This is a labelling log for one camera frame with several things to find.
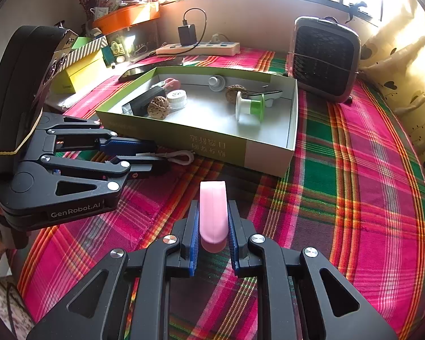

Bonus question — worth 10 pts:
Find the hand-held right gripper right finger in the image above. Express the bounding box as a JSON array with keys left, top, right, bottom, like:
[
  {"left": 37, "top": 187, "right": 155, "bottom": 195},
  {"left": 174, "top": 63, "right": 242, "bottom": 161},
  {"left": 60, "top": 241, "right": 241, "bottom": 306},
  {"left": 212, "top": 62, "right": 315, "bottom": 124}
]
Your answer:
[{"left": 228, "top": 200, "right": 399, "bottom": 340}]

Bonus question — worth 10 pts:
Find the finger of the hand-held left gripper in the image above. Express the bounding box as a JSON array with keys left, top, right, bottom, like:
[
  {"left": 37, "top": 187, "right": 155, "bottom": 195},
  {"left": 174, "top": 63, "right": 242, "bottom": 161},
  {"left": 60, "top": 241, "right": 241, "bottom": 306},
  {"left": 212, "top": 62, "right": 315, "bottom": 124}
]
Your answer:
[
  {"left": 21, "top": 112, "right": 157, "bottom": 161},
  {"left": 18, "top": 155, "right": 171, "bottom": 201}
]

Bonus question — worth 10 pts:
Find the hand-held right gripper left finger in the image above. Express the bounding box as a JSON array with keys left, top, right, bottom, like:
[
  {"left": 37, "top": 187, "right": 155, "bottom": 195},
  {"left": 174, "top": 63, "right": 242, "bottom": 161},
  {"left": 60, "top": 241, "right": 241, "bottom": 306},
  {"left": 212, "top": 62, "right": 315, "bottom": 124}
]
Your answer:
[{"left": 26, "top": 200, "right": 201, "bottom": 340}]

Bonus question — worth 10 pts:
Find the white cord loop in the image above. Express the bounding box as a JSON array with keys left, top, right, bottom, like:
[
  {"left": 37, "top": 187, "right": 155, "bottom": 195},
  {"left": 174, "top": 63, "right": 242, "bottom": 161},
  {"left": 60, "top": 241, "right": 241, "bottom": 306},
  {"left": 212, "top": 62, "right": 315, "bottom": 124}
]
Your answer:
[{"left": 136, "top": 150, "right": 196, "bottom": 166}]

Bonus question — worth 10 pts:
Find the green white cardboard box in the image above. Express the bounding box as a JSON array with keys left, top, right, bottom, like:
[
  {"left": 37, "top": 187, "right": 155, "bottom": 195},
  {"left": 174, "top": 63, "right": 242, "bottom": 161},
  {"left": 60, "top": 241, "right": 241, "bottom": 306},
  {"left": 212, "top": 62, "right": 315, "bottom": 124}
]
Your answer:
[{"left": 95, "top": 65, "right": 299, "bottom": 178}]

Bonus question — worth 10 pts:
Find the brown walnut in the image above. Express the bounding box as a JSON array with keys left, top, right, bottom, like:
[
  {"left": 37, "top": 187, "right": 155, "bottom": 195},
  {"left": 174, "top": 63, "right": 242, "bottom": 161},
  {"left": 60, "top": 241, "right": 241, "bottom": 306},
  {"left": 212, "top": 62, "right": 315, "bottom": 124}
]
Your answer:
[
  {"left": 226, "top": 84, "right": 248, "bottom": 105},
  {"left": 148, "top": 95, "right": 171, "bottom": 118}
]

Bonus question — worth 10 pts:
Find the black rectangular case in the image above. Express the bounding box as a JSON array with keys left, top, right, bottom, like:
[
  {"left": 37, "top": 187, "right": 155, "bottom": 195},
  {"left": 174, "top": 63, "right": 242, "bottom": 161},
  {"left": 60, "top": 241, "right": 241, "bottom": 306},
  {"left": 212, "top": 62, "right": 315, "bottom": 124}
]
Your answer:
[{"left": 121, "top": 90, "right": 163, "bottom": 117}]

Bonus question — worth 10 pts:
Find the clear plastic bag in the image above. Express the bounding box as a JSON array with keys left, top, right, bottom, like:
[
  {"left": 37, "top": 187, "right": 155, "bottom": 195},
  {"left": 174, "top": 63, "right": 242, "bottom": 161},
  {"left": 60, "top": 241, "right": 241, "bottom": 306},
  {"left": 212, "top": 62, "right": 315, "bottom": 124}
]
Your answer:
[{"left": 55, "top": 90, "right": 89, "bottom": 110}]

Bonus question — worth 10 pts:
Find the white round cap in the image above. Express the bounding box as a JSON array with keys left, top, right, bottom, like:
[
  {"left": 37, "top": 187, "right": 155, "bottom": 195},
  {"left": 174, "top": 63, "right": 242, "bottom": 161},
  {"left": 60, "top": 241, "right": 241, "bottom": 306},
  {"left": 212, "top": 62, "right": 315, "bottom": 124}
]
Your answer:
[{"left": 166, "top": 90, "right": 188, "bottom": 110}]

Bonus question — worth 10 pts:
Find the yellow box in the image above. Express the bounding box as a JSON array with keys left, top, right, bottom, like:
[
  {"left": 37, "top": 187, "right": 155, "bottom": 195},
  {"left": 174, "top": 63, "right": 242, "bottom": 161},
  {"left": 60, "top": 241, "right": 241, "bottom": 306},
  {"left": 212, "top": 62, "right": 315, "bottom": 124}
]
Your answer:
[{"left": 51, "top": 51, "right": 109, "bottom": 94}]

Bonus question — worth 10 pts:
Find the black smartphone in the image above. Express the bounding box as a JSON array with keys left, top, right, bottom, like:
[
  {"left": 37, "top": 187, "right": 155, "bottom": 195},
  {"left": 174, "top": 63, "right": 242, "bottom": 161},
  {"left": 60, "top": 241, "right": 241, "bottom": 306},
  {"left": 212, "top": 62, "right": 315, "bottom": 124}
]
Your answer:
[{"left": 118, "top": 64, "right": 183, "bottom": 82}]

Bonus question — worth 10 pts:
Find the striped box with green lid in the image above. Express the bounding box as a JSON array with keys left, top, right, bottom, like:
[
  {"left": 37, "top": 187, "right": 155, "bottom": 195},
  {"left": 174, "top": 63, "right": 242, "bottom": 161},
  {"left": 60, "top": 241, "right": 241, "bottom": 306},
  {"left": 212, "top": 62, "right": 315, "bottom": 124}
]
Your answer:
[{"left": 62, "top": 35, "right": 109, "bottom": 69}]

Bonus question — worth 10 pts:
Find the dark printed box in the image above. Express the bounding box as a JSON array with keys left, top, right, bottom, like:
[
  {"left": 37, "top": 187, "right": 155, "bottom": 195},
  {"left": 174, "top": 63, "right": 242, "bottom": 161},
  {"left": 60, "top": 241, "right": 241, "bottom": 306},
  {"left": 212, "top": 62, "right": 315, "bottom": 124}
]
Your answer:
[{"left": 108, "top": 30, "right": 160, "bottom": 61}]

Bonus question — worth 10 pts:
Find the white grey knob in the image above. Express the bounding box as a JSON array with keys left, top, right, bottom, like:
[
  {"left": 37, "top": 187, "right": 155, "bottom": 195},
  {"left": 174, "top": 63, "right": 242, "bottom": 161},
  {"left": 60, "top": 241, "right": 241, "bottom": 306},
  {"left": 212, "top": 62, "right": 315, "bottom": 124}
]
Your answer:
[{"left": 208, "top": 75, "right": 227, "bottom": 92}]

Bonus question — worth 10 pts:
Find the green white spool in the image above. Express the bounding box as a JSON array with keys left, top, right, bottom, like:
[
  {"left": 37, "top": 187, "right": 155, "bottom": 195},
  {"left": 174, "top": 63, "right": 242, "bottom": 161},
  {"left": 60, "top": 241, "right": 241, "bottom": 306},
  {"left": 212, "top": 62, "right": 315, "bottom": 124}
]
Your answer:
[{"left": 235, "top": 90, "right": 266, "bottom": 123}]

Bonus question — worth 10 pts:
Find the black charger adapter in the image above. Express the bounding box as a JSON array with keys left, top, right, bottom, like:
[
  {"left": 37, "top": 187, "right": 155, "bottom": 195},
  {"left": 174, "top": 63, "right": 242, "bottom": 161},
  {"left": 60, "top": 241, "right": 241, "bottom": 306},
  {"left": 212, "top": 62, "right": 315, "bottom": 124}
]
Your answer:
[{"left": 178, "top": 24, "right": 198, "bottom": 46}]

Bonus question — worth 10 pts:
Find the pink green plaid blanket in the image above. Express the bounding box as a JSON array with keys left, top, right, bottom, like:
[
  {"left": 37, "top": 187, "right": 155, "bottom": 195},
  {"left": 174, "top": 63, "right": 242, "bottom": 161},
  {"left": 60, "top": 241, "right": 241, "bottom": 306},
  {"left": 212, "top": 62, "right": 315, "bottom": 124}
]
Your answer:
[{"left": 18, "top": 48, "right": 425, "bottom": 340}]

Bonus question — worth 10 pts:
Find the orange tray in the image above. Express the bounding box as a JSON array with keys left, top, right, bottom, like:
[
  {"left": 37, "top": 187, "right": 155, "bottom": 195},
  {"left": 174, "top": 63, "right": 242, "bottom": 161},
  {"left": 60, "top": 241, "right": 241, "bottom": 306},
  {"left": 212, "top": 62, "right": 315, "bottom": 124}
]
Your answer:
[{"left": 92, "top": 2, "right": 161, "bottom": 36}]

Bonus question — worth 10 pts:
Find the white power strip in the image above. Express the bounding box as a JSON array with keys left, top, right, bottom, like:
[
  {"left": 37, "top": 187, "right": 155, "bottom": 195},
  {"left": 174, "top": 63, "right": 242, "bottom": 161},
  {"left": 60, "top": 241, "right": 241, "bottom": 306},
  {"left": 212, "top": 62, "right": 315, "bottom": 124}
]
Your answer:
[{"left": 156, "top": 41, "right": 241, "bottom": 56}]

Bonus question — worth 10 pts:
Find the floral cloth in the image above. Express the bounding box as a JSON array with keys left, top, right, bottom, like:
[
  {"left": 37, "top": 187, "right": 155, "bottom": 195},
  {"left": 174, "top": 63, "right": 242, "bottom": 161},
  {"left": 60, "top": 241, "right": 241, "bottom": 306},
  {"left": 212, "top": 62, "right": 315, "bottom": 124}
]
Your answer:
[{"left": 0, "top": 276, "right": 34, "bottom": 337}]

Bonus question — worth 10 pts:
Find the black grey portable heater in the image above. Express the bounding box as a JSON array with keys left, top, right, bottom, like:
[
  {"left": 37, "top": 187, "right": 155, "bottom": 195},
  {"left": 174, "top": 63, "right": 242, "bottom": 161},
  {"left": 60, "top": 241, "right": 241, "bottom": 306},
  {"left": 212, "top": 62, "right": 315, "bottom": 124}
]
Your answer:
[{"left": 285, "top": 16, "right": 362, "bottom": 104}]

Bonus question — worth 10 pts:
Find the yellow heart-print cloth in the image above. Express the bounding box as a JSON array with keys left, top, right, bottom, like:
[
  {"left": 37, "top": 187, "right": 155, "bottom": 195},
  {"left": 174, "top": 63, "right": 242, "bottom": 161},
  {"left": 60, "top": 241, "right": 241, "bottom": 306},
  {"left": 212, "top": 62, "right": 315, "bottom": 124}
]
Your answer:
[{"left": 358, "top": 0, "right": 425, "bottom": 192}]

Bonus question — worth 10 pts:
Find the black window hook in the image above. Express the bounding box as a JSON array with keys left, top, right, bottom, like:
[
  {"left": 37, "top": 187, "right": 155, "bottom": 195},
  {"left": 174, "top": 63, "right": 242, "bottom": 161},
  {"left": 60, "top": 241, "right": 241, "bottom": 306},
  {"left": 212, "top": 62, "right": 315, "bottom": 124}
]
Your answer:
[{"left": 347, "top": 2, "right": 369, "bottom": 22}]

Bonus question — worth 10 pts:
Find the black charger cable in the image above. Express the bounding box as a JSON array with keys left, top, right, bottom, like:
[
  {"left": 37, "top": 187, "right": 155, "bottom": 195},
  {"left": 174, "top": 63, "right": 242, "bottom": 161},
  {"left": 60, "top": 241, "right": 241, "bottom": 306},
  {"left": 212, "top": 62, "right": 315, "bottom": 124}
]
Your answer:
[{"left": 127, "top": 8, "right": 209, "bottom": 61}]

